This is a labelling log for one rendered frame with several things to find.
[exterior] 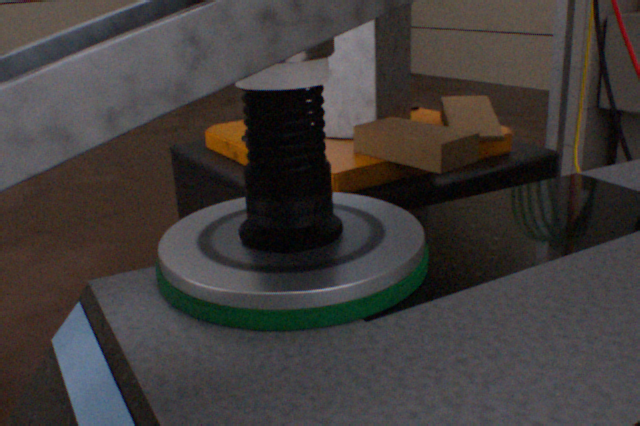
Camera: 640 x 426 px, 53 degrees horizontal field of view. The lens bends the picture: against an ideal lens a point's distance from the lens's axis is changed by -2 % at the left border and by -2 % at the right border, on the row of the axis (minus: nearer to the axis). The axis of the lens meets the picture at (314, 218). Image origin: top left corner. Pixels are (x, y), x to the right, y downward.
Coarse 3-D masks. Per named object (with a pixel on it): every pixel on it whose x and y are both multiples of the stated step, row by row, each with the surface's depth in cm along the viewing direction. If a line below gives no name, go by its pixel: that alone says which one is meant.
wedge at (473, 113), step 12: (456, 96) 139; (468, 96) 138; (480, 96) 138; (444, 108) 134; (456, 108) 133; (468, 108) 133; (480, 108) 133; (492, 108) 133; (444, 120) 132; (456, 120) 128; (468, 120) 128; (480, 120) 128; (492, 120) 127; (480, 132) 123; (492, 132) 123
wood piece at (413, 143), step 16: (368, 128) 114; (384, 128) 113; (400, 128) 113; (416, 128) 112; (432, 128) 112; (448, 128) 111; (368, 144) 114; (384, 144) 111; (400, 144) 109; (416, 144) 106; (432, 144) 103; (448, 144) 103; (464, 144) 106; (400, 160) 109; (416, 160) 107; (432, 160) 104; (448, 160) 104; (464, 160) 107
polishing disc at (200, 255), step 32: (192, 224) 56; (224, 224) 55; (352, 224) 54; (384, 224) 54; (416, 224) 53; (160, 256) 49; (192, 256) 49; (224, 256) 49; (256, 256) 49; (288, 256) 48; (320, 256) 48; (352, 256) 48; (384, 256) 48; (416, 256) 48; (192, 288) 45; (224, 288) 44; (256, 288) 44; (288, 288) 43; (320, 288) 43; (352, 288) 44; (384, 288) 45
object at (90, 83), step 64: (192, 0) 48; (256, 0) 39; (320, 0) 41; (384, 0) 44; (0, 64) 42; (64, 64) 34; (128, 64) 35; (192, 64) 38; (256, 64) 40; (0, 128) 33; (64, 128) 34; (128, 128) 36; (0, 192) 33
